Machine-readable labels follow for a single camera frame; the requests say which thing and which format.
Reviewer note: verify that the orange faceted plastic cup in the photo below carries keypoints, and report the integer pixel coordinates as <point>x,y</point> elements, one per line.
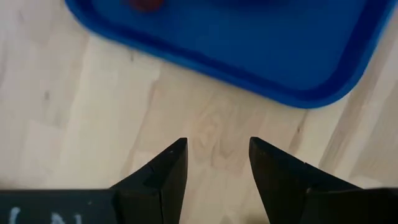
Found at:
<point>146,4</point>

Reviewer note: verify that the blue plastic tray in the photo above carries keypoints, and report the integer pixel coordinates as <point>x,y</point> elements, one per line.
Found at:
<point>248,46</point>

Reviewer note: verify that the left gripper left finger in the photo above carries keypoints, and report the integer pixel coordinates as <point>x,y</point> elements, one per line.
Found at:
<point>161,193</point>

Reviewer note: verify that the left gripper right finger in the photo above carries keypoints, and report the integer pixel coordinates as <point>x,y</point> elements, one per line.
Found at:
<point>280,186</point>

